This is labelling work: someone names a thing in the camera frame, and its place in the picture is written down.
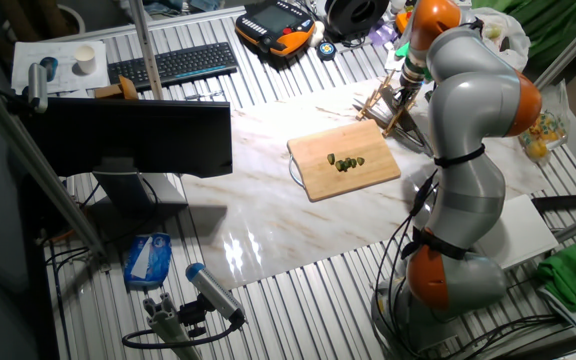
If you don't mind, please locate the silver camera with blue cap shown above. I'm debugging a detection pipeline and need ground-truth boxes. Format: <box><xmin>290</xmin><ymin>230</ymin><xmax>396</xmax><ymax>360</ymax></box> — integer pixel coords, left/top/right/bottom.
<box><xmin>185</xmin><ymin>262</ymin><xmax>247</xmax><ymax>324</ymax></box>

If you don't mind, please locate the white paper sheet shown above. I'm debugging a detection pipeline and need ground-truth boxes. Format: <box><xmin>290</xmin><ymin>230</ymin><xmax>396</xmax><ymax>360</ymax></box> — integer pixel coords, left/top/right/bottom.
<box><xmin>10</xmin><ymin>39</ymin><xmax>112</xmax><ymax>96</ymax></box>

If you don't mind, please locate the upright aluminium post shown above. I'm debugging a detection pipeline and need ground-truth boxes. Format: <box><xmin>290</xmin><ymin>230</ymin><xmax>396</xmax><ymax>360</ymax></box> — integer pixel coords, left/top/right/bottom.
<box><xmin>127</xmin><ymin>0</ymin><xmax>165</xmax><ymax>101</ymax></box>

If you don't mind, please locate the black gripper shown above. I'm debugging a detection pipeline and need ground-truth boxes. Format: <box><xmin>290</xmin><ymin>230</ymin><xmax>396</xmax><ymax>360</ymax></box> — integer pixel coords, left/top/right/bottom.
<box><xmin>391</xmin><ymin>79</ymin><xmax>424</xmax><ymax>110</ymax></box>

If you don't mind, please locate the slanted aluminium frame bar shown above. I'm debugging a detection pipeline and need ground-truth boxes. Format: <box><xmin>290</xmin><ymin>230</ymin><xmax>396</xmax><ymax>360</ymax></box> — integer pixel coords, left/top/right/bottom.
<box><xmin>0</xmin><ymin>69</ymin><xmax>107</xmax><ymax>257</ymax></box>

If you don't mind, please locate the pointed steel kitchen knife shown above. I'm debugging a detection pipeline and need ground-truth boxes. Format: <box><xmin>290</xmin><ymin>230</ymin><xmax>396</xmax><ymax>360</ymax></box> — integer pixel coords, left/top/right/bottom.
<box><xmin>350</xmin><ymin>102</ymin><xmax>422</xmax><ymax>149</ymax></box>

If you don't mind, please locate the white rounded toy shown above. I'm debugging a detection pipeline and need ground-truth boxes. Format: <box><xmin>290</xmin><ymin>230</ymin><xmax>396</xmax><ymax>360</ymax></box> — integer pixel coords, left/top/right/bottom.
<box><xmin>309</xmin><ymin>20</ymin><xmax>326</xmax><ymax>48</ymax></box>

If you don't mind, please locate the silver camera on pole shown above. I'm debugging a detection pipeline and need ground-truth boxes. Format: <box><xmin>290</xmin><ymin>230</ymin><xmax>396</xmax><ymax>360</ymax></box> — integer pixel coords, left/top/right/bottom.
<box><xmin>27</xmin><ymin>62</ymin><xmax>49</xmax><ymax>114</ymax></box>

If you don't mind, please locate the white plastic bag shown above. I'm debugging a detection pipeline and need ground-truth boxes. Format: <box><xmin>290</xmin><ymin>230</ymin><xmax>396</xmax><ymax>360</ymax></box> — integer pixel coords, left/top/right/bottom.
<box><xmin>472</xmin><ymin>7</ymin><xmax>532</xmax><ymax>74</ymax></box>

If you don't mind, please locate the wooden cutting board, metal handle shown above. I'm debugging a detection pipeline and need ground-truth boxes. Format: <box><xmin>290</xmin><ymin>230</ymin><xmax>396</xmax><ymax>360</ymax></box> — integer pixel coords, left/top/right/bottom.
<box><xmin>286</xmin><ymin>118</ymin><xmax>402</xmax><ymax>203</ymax></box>

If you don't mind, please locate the green cloth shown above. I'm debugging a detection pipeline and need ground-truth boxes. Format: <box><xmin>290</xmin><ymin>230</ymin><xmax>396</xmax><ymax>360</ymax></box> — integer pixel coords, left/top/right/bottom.
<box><xmin>535</xmin><ymin>234</ymin><xmax>576</xmax><ymax>314</ymax></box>

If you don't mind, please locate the white paper cup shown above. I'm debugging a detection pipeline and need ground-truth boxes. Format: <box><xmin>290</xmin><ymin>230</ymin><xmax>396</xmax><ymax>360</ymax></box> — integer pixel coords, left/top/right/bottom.
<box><xmin>74</xmin><ymin>44</ymin><xmax>98</xmax><ymax>76</ymax></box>

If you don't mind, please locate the long aluminium bar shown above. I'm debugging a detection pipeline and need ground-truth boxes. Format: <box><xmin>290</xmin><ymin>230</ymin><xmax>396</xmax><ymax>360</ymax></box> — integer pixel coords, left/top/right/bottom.
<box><xmin>532</xmin><ymin>4</ymin><xmax>576</xmax><ymax>91</ymax></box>

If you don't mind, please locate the white flat box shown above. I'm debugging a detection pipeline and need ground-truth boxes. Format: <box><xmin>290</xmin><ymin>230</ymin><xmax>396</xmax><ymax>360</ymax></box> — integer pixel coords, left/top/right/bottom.
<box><xmin>472</xmin><ymin>193</ymin><xmax>560</xmax><ymax>271</ymax></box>

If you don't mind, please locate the white paper card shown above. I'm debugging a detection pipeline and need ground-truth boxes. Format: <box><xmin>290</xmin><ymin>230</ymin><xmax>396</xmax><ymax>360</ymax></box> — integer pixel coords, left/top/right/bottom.
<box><xmin>384</xmin><ymin>49</ymin><xmax>405</xmax><ymax>72</ymax></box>

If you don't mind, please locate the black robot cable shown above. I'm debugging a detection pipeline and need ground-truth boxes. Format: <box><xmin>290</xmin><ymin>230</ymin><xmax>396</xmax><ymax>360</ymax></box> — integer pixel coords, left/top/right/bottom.
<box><xmin>372</xmin><ymin>169</ymin><xmax>439</xmax><ymax>351</ymax></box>

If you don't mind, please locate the brown cardboard piece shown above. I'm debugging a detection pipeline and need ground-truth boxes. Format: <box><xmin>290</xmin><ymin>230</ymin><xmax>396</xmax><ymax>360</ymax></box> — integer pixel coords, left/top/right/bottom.
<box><xmin>94</xmin><ymin>74</ymin><xmax>140</xmax><ymax>100</ymax></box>

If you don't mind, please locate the wooden peg knife rack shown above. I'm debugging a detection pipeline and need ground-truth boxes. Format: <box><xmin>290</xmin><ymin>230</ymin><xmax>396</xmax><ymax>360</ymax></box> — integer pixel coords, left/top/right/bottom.
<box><xmin>354</xmin><ymin>69</ymin><xmax>419</xmax><ymax>138</ymax></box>

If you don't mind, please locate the black keyboard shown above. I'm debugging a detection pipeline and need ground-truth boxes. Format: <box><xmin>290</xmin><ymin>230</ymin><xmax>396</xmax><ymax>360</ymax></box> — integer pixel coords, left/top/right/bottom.
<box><xmin>106</xmin><ymin>41</ymin><xmax>240</xmax><ymax>93</ymax></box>

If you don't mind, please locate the purple plastic bag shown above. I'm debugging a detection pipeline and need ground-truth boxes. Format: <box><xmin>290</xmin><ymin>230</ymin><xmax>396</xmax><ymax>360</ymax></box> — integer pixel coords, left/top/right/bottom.
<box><xmin>367</xmin><ymin>23</ymin><xmax>398</xmax><ymax>48</ymax></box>

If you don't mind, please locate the blue tissue pack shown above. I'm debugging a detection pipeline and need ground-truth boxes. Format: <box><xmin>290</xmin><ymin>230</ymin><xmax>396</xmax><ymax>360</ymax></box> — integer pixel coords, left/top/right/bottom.
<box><xmin>123</xmin><ymin>232</ymin><xmax>173</xmax><ymax>291</ymax></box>

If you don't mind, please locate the black camera cable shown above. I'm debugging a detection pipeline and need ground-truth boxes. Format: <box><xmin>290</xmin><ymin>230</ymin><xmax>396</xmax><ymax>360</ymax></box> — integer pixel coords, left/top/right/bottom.
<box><xmin>121</xmin><ymin>312</ymin><xmax>247</xmax><ymax>350</ymax></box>

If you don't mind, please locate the black flat bar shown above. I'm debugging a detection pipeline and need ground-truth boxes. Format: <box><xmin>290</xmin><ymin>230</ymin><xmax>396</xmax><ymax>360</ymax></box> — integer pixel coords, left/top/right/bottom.
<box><xmin>531</xmin><ymin>193</ymin><xmax>576</xmax><ymax>214</ymax></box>

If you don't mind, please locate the dark blue mouse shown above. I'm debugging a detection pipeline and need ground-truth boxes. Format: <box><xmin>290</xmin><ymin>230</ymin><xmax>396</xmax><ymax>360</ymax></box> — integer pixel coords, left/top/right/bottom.
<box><xmin>39</xmin><ymin>56</ymin><xmax>60</xmax><ymax>83</ymax></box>

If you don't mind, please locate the green curtain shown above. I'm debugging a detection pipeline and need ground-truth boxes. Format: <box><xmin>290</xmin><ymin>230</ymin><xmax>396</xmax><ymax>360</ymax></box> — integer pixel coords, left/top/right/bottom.
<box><xmin>472</xmin><ymin>0</ymin><xmax>576</xmax><ymax>71</ymax></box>

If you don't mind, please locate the aluminium profile stub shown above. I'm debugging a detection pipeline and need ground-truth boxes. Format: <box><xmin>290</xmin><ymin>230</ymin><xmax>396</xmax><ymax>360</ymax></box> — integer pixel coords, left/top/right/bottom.
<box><xmin>142</xmin><ymin>292</ymin><xmax>204</xmax><ymax>360</ymax></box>

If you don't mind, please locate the white round bin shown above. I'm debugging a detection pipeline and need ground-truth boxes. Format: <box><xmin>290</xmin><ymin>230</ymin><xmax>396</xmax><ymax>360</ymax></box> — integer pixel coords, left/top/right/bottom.
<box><xmin>57</xmin><ymin>3</ymin><xmax>87</xmax><ymax>34</ymax></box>

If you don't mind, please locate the orange and black teach pendant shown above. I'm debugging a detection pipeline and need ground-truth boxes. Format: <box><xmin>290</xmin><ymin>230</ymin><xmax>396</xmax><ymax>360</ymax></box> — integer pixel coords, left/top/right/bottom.
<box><xmin>234</xmin><ymin>0</ymin><xmax>317</xmax><ymax>58</ymax></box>

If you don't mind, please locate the orange plastic object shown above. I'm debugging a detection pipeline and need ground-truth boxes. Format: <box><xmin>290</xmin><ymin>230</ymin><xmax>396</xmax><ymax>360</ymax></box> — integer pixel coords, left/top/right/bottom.
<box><xmin>395</xmin><ymin>10</ymin><xmax>413</xmax><ymax>35</ymax></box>

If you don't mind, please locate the green wrist mount plate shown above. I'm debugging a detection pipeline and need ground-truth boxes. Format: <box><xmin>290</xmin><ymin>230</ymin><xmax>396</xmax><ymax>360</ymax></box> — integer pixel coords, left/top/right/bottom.
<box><xmin>394</xmin><ymin>42</ymin><xmax>432</xmax><ymax>81</ymax></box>

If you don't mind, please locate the black computer monitor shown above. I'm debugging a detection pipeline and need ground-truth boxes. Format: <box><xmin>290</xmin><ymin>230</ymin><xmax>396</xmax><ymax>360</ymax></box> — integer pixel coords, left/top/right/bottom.
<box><xmin>20</xmin><ymin>97</ymin><xmax>234</xmax><ymax>217</ymax></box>

